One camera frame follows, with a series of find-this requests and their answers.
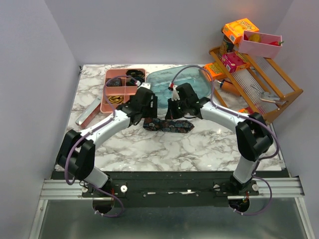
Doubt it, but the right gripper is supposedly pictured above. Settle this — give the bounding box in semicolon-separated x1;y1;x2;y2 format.
164;98;188;120

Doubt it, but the floral patterned necktie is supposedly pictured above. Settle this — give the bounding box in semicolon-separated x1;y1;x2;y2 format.
143;118;194;133

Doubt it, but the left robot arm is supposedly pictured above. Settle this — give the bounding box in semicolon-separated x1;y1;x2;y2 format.
56;83;157;197

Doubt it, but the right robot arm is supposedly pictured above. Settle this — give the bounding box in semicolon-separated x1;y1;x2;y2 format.
165;83;274;195

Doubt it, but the blue transparent plastic tray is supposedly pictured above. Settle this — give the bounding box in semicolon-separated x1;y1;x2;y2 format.
147;66;211;109

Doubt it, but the rolled black tie top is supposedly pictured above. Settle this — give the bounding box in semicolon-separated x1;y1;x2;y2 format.
126;69;145;82

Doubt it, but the rolled gold tie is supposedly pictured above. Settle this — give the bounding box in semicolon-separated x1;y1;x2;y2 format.
108;95;124;105

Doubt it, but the pink compartment organizer tray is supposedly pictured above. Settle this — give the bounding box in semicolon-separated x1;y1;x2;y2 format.
100;68;146;114

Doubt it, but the rolled dark floral tie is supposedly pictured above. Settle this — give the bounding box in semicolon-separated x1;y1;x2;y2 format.
106;78;122;87

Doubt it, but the orange bottle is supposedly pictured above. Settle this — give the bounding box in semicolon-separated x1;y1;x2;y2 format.
215;79;241;97

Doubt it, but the orange snack box middle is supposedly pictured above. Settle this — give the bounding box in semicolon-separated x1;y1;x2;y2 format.
204;62;227;80

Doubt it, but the orange snack box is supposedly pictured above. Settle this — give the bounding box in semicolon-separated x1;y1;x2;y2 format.
238;107;254;115
204;62;227;80
222;18;259;44

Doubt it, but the orange snack box lower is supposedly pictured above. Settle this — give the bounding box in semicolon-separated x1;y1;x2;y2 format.
238;107;254;115

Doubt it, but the pink silver flat box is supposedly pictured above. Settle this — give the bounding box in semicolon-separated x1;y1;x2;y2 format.
75;97;101;129

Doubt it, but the pink snack box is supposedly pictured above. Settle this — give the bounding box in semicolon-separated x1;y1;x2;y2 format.
221;51;250;73

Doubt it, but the brown snack can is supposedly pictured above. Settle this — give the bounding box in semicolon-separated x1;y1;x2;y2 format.
219;27;235;56

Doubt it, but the wooden dish rack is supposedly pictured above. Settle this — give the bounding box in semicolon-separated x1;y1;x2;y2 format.
209;47;303;124

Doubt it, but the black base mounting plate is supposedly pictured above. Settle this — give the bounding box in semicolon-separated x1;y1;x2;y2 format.
51;170;261;209

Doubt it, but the orange snack box top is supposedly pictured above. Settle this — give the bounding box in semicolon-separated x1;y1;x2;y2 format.
222;18;259;44

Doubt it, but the pink rectangular bin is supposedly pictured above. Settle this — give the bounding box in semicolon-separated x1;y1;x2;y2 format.
238;31;283;58

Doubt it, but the yellow toy fruit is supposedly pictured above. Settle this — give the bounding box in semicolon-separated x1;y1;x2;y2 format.
248;34;261;43

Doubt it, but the red toy pepper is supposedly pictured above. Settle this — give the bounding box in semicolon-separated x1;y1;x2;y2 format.
269;41;284;46

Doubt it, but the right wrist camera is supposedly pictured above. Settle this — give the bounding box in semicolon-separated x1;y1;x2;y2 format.
171;85;180;101

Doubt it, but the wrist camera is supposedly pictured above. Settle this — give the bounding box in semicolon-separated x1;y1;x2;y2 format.
171;85;180;101
138;82;151;90

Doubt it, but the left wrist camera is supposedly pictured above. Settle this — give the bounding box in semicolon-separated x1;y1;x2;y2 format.
138;82;151;90

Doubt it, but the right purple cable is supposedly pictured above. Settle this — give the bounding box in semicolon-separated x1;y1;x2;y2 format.
168;64;281;216

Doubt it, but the aluminium rail frame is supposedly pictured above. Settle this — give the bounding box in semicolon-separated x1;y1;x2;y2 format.
29;177;315;239

